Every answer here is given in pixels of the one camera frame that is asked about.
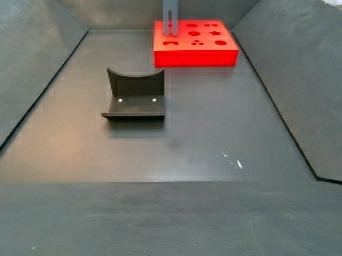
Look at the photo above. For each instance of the blue double-square peg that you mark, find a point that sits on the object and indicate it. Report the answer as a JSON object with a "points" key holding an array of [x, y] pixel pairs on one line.
{"points": [[170, 17]]}

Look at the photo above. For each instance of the red foam shape board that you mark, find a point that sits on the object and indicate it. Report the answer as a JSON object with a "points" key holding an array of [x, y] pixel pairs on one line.
{"points": [[203, 44]]}

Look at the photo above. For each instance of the black curved holder bracket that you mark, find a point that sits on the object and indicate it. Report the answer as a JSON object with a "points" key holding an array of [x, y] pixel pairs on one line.
{"points": [[138, 96]]}

